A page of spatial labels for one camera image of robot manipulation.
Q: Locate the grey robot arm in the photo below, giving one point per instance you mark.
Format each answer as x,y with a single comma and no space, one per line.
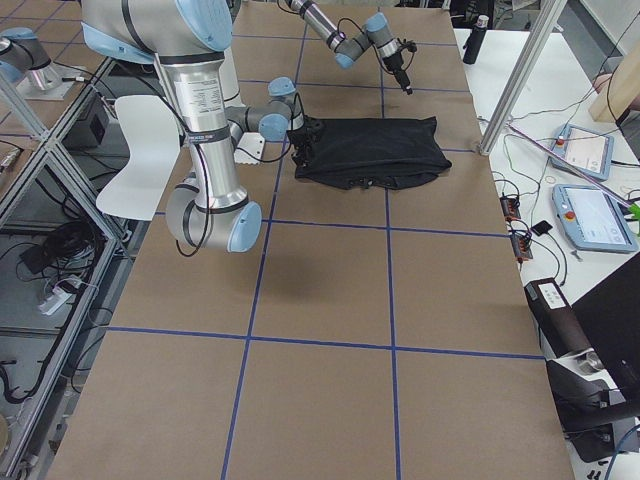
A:
375,33
187,41

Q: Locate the blue teach pendant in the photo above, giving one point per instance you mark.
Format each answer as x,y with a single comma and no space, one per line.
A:
591,220
589,151

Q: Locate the black graphic t-shirt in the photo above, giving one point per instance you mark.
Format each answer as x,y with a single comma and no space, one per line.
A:
396,154

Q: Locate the near blue teach pendant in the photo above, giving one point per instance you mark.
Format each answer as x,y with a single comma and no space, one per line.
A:
591,220

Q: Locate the aluminium frame post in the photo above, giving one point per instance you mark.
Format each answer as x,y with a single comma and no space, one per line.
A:
527,59

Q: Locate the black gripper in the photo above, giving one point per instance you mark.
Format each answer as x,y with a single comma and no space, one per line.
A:
396,63
300,138

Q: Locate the orange terminal circuit board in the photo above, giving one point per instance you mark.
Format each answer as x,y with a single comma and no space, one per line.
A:
510,208

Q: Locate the black water bottle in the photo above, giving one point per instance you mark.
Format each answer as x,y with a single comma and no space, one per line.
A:
475,40

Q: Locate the far blue teach pendant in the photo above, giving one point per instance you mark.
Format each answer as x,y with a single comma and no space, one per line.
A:
589,151

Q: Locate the small black square pad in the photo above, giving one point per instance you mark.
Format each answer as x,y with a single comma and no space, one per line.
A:
541,228

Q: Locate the black barcode printer box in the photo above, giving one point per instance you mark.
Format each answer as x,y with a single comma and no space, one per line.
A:
555,317

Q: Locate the white plastic chair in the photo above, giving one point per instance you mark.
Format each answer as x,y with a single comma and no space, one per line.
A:
152,136

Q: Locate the neighbour robot arm base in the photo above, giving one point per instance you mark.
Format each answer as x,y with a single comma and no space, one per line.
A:
26,64

